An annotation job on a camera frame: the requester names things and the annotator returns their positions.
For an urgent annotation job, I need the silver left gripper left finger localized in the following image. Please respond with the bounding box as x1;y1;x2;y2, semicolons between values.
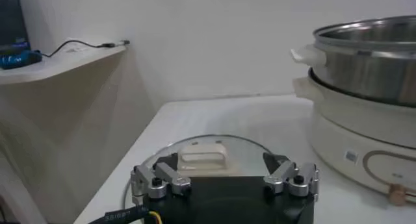
129;152;192;206

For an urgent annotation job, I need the blue computer mouse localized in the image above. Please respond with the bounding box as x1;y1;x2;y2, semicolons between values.
0;49;44;71

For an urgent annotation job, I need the stainless steel steamer basket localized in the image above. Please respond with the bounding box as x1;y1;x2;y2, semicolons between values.
290;15;416;108

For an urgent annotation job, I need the white side desk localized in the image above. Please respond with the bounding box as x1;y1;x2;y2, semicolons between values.
0;44;157;224

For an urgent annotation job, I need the dark computer monitor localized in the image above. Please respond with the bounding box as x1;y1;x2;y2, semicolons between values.
0;0;32;55

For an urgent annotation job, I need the black desk cable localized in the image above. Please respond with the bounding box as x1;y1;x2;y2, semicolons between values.
41;39;131;58

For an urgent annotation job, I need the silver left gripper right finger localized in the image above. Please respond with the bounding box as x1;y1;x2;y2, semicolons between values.
262;152;320;202

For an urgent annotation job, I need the round glass pot lid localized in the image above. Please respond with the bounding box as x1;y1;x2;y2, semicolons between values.
122;134;281;210

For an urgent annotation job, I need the cream electric cooker base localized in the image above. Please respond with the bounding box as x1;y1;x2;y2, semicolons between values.
291;68;416;207

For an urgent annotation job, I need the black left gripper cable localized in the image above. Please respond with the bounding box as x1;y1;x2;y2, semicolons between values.
87;205;163;224

